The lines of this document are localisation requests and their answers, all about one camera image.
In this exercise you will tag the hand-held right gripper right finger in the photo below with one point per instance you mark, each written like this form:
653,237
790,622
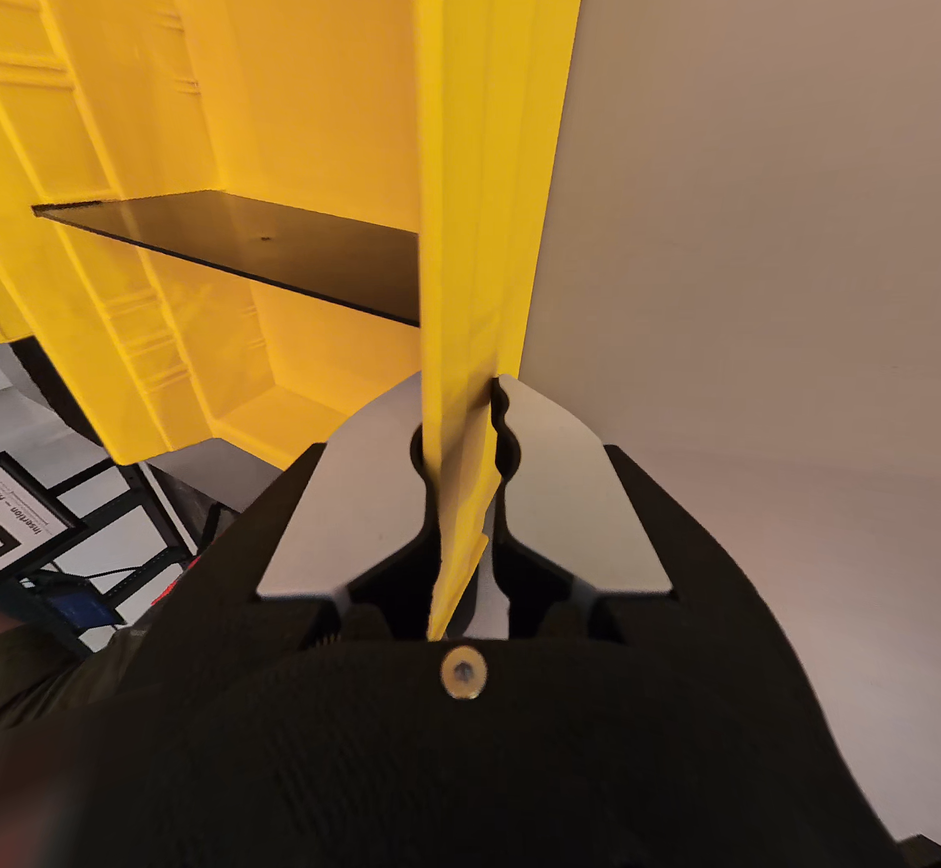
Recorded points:
581,508

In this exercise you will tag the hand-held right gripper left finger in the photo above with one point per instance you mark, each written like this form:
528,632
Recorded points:
353,508

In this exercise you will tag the yellow plastic bin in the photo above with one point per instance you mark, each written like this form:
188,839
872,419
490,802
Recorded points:
294,74

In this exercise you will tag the black bin divider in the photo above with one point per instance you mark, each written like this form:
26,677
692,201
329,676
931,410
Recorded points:
294,250

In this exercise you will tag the blue box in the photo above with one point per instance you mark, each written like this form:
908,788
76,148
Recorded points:
81,603

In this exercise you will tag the black framed marker sign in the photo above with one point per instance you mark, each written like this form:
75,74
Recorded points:
29,515

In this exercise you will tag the olive green shirt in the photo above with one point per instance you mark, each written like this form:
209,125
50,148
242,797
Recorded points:
59,669

